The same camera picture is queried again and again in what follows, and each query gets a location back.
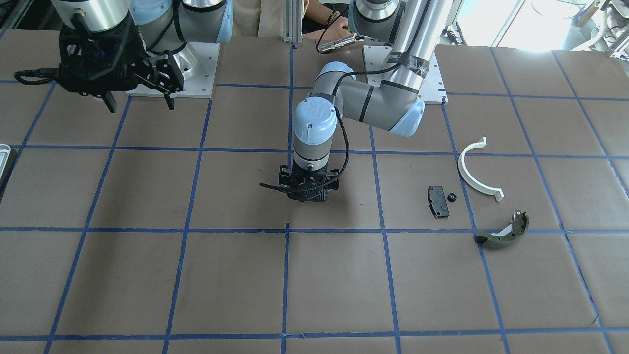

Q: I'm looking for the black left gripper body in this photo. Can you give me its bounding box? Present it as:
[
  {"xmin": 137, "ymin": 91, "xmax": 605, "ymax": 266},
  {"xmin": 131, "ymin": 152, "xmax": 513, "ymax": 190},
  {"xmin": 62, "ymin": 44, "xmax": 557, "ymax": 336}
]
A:
[{"xmin": 279, "ymin": 164, "xmax": 340, "ymax": 202}]

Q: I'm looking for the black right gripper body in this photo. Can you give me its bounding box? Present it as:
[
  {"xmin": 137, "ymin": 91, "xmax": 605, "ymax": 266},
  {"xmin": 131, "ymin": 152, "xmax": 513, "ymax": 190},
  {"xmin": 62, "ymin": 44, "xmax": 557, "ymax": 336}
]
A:
[{"xmin": 58, "ymin": 14, "xmax": 155, "ymax": 96}]

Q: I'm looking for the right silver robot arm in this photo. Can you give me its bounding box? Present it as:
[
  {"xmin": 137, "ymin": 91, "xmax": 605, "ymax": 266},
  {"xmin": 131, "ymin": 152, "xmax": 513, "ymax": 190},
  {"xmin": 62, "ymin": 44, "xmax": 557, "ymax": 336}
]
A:
[{"xmin": 52, "ymin": 0, "xmax": 233, "ymax": 113}]

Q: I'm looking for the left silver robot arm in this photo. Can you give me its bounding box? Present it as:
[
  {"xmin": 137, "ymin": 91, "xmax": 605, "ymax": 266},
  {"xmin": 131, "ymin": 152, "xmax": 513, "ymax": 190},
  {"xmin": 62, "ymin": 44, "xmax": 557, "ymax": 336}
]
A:
[{"xmin": 275, "ymin": 0, "xmax": 453, "ymax": 202}]

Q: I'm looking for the black brake pad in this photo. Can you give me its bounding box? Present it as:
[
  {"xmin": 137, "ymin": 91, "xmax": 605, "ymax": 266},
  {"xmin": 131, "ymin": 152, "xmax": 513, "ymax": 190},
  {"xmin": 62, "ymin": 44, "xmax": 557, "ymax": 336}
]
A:
[{"xmin": 427, "ymin": 185, "xmax": 450, "ymax": 219}]

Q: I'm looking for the olive metal brake shoe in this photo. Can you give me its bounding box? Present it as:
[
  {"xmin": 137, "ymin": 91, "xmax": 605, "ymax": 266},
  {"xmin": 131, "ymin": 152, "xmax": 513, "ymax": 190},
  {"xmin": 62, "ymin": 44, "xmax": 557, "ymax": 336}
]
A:
[{"xmin": 474, "ymin": 210, "xmax": 529, "ymax": 249}]

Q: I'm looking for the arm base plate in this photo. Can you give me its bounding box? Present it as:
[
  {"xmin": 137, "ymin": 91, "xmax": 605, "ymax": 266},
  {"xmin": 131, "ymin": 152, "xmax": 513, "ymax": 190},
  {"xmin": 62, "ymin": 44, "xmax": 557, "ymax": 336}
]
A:
[
  {"xmin": 125, "ymin": 42, "xmax": 221, "ymax": 99},
  {"xmin": 362, "ymin": 45, "xmax": 449, "ymax": 105}
]

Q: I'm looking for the aluminium frame post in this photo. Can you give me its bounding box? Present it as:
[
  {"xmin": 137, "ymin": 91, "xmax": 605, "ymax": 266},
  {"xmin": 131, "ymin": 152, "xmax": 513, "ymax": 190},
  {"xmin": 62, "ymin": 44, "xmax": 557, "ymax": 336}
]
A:
[{"xmin": 281, "ymin": 0, "xmax": 306, "ymax": 47}]

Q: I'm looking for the white curved plastic bracket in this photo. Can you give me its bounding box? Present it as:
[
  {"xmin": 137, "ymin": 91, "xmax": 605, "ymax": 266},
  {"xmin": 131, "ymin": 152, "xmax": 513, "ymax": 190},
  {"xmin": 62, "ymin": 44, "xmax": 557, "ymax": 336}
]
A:
[{"xmin": 457, "ymin": 137, "xmax": 505, "ymax": 202}]

